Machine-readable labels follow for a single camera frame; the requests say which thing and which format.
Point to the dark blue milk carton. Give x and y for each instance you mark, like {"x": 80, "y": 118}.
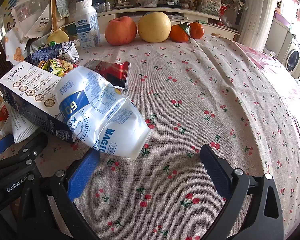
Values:
{"x": 27, "y": 87}

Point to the cluster of glass cups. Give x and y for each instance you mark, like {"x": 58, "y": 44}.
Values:
{"x": 102, "y": 5}

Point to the yellow snack wrapper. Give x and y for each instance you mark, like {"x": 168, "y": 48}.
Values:
{"x": 57, "y": 67}

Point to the white television cabinet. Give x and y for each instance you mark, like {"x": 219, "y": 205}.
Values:
{"x": 130, "y": 12}

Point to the tangerine with green leaf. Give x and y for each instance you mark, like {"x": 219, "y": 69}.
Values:
{"x": 178, "y": 33}

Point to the lace chair back cover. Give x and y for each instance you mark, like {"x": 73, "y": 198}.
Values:
{"x": 61, "y": 2}

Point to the printed plastic bag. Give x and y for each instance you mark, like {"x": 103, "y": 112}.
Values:
{"x": 210, "y": 3}

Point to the artificial flower bunch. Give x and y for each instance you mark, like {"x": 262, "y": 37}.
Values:
{"x": 233, "y": 3}

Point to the white bottle with blue label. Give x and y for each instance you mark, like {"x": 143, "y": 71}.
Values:
{"x": 86, "y": 30}

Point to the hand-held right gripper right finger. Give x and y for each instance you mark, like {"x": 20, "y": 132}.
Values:
{"x": 215, "y": 172}

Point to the green white snack wrapper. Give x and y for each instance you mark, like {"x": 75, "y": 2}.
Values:
{"x": 38, "y": 47}

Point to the light wooden chair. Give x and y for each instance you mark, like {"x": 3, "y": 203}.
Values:
{"x": 54, "y": 22}

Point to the white washing machine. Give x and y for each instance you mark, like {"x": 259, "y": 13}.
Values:
{"x": 293, "y": 55}

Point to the cherry print tablecloth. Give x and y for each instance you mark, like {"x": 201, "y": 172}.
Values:
{"x": 190, "y": 105}

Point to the yellow pear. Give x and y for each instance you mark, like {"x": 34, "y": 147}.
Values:
{"x": 58, "y": 38}
{"x": 153, "y": 27}

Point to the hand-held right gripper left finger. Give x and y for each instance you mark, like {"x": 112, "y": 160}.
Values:
{"x": 83, "y": 177}

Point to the small red snack packet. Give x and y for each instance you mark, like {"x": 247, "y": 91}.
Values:
{"x": 112, "y": 73}

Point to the crushed dark blue carton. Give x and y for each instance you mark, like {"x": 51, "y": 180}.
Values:
{"x": 55, "y": 52}

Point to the white paper packet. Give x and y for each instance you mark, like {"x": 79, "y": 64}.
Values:
{"x": 20, "y": 130}

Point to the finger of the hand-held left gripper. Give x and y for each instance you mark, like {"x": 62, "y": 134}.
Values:
{"x": 36, "y": 145}
{"x": 1, "y": 143}

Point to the orange tangerine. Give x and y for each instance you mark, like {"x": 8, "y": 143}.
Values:
{"x": 197, "y": 30}

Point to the white blue snack bag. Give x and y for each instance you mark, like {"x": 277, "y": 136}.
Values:
{"x": 102, "y": 120}

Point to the red apple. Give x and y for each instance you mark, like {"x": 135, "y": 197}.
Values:
{"x": 121, "y": 31}

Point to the white curtain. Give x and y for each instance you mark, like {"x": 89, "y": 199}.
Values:
{"x": 257, "y": 12}

